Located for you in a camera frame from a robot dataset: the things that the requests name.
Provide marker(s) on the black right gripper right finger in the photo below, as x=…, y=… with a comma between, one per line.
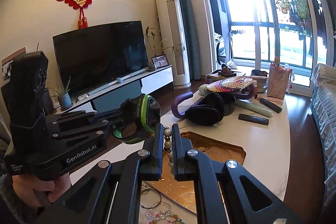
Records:
x=225, y=192

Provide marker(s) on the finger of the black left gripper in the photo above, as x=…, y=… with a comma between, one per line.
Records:
x=76, y=117
x=82, y=130

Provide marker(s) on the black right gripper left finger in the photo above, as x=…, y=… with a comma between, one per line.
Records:
x=110, y=192

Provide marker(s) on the green black bangle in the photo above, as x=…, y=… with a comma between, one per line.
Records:
x=136, y=119

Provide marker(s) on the person's left hand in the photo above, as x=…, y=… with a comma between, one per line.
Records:
x=26, y=187

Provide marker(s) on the small potted aloe plant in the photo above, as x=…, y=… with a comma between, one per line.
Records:
x=62, y=94

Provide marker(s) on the golden metal tray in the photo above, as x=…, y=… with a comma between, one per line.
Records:
x=192, y=169

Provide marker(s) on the black flat television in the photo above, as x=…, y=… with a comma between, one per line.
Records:
x=94, y=56

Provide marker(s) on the white stick on cabinet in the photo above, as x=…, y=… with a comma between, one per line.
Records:
x=116, y=81

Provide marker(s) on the black remote control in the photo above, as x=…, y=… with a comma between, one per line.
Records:
x=270, y=105
x=253, y=119

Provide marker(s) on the black fuzzy earmuffs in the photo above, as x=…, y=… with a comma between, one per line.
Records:
x=211, y=109

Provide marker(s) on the light green rolled tube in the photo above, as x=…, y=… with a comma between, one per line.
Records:
x=254, y=108

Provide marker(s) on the white grey tv cabinet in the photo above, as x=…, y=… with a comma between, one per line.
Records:
x=111, y=97

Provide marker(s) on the framed photo on cabinet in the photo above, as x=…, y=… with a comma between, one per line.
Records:
x=160, y=61

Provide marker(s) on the pink paper gift bag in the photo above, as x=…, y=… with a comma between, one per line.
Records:
x=279, y=80

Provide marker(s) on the grey quilted sofa cover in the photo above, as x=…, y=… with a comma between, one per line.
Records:
x=323, y=111

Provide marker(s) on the white tower air conditioner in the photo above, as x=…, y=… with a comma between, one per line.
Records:
x=174, y=41

